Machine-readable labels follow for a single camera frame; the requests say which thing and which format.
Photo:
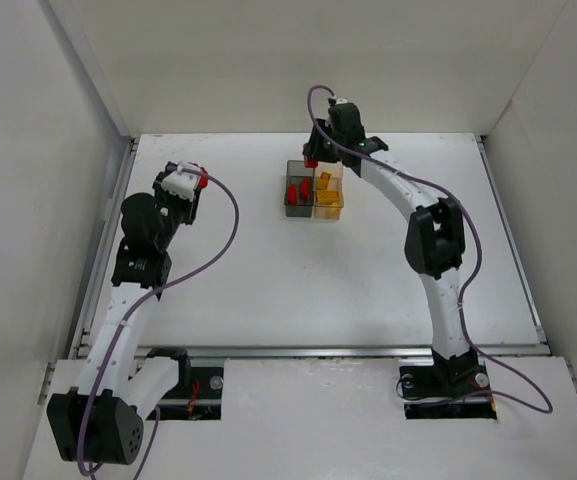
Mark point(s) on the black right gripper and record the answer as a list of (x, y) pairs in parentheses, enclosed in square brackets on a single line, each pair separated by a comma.
[(319, 147)]

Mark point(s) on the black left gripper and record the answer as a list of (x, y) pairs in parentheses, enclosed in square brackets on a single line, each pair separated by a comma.
[(188, 206)]

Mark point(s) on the yellow lego brick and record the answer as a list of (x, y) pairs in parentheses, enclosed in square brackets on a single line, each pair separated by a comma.
[(328, 197), (323, 181)]

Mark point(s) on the red curved lego brick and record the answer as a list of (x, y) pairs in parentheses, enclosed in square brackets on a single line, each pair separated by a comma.
[(305, 189)]

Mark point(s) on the red yellow lego stack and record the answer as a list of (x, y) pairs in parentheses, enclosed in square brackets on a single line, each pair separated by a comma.
[(202, 176)]

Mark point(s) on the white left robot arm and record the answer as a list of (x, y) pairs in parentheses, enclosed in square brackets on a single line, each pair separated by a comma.
[(101, 418)]

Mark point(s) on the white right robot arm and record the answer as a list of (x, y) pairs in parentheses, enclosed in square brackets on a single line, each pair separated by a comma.
[(434, 243)]

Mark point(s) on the clear tan plastic container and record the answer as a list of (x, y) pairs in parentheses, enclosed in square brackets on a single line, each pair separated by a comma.
[(336, 183)]

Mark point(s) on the smoky grey plastic container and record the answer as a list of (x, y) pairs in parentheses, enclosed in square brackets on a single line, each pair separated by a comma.
[(295, 172)]

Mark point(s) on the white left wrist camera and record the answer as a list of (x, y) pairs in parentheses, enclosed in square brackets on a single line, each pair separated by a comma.
[(181, 180)]

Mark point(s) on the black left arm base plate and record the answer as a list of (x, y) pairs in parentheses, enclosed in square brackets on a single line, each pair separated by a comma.
[(181, 389)]

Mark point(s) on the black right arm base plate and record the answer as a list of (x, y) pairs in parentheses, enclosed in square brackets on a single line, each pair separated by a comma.
[(425, 397)]

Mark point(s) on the aluminium frame rail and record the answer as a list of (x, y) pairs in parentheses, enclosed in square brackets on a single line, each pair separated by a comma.
[(257, 352)]

